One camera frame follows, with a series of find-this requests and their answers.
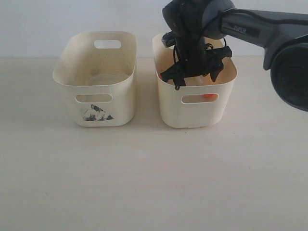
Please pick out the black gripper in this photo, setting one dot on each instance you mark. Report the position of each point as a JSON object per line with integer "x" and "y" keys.
{"x": 195, "y": 55}

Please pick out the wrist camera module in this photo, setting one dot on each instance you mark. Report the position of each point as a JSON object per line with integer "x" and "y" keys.
{"x": 169, "y": 40}

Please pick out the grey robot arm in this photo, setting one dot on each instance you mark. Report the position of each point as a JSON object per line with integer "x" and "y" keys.
{"x": 283, "y": 36}

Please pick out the cream plastic bin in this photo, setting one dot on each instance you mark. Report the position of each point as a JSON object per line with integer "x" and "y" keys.
{"x": 186, "y": 107}
{"x": 96, "y": 77}

